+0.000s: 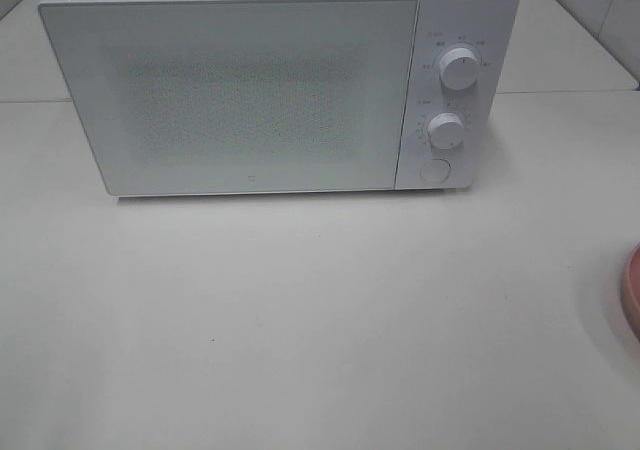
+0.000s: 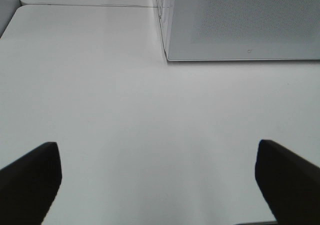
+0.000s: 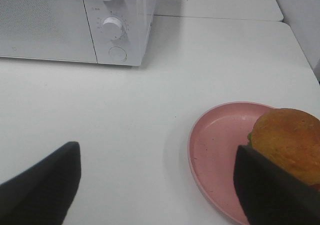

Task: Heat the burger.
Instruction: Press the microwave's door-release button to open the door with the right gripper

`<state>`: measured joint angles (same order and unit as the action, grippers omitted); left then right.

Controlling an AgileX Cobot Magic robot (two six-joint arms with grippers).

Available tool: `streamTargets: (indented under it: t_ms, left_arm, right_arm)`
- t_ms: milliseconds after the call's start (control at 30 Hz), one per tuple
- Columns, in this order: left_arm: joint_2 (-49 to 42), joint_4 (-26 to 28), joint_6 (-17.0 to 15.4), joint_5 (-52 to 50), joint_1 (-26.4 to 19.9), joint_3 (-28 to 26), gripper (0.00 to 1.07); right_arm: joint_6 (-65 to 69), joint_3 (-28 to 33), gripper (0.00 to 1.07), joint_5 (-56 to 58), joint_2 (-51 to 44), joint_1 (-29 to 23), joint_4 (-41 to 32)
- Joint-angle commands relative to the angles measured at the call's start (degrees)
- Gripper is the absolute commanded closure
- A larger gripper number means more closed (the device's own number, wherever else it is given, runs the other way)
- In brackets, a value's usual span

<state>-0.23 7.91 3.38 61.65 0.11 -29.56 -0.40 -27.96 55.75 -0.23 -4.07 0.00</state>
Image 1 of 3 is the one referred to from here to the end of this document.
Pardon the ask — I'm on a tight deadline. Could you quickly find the lower white microwave knob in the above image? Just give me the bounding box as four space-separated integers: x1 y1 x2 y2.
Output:
426 112 465 150

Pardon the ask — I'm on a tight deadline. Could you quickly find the white microwave knob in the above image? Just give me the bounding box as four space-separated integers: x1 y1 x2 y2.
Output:
426 112 465 150
437 45 481 91

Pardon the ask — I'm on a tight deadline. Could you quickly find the round white door button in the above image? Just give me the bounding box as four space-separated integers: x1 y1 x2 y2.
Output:
420 159 451 188

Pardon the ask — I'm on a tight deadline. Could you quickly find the upper white microwave knob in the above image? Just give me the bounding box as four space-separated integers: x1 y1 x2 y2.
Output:
437 45 481 91

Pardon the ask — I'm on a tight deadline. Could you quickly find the white microwave door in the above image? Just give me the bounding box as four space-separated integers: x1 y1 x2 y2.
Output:
40 0 417 197

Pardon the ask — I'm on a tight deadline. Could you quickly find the white microwave oven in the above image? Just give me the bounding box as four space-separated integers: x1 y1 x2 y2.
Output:
38 0 519 195

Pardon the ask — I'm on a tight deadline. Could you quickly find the pink round plate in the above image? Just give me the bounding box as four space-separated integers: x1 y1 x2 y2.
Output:
620 246 640 338

